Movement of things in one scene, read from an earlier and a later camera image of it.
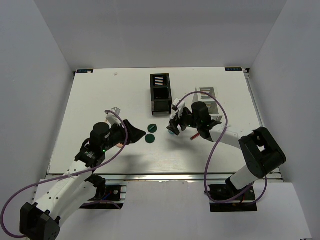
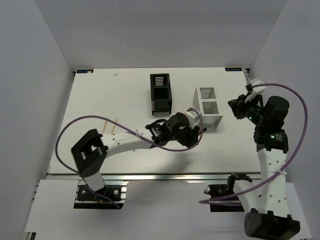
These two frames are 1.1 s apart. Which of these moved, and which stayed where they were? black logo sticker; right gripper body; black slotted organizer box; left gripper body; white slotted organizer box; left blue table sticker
Moved: right gripper body; left gripper body
Stayed: left blue table sticker; black logo sticker; white slotted organizer box; black slotted organizer box
